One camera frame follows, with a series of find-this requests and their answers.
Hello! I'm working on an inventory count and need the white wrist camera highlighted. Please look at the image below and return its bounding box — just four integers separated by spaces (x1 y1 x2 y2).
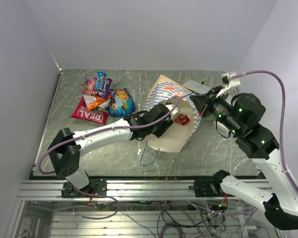
165 104 180 121
216 71 240 98

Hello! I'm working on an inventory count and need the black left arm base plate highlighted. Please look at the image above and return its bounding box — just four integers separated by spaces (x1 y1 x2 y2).
61 178 107 198

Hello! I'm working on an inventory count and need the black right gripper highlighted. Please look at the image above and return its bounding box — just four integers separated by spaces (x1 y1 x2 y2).
190 85 242 135

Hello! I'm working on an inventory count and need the red REAL chips bag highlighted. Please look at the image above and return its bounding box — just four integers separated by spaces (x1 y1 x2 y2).
71 97 109 125

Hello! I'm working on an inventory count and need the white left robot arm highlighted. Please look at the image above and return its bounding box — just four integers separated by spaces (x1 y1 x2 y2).
47 103 179 197

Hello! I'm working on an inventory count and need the blue M&M candy packet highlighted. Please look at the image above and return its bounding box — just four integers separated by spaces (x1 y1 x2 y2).
95 71 107 92

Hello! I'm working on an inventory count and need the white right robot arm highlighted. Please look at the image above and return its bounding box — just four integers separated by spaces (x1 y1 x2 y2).
190 86 298 230

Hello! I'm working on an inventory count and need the aluminium frame rail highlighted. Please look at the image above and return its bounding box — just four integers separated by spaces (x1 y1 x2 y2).
17 179 279 201

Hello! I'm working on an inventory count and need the blue checkered paper bag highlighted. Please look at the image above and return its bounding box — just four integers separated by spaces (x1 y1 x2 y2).
144 75 201 153

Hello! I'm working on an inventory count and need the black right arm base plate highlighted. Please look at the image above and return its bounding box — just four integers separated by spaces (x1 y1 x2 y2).
188 177 224 197

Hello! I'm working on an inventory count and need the white small box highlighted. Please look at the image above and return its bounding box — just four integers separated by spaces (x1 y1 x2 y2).
213 121 229 133

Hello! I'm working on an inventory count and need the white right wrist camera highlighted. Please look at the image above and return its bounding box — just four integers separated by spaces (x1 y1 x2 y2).
216 71 240 98

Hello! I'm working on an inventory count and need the purple FOXS candy bag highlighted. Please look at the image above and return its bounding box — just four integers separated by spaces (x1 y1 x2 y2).
78 76 113 99

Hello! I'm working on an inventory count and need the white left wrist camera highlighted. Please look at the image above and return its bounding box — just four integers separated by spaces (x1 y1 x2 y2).
165 104 180 121

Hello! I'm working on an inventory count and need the blue candy snack bag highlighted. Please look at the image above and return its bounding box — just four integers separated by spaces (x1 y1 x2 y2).
106 88 136 118

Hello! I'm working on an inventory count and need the orange snack bag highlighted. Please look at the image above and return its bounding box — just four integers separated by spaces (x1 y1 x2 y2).
83 95 111 111

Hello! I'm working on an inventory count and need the pink small candy packet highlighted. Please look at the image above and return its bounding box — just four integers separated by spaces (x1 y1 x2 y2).
174 114 190 126

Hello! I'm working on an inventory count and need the purple candy snack bag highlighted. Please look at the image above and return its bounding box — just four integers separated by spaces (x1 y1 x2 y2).
98 89 115 110

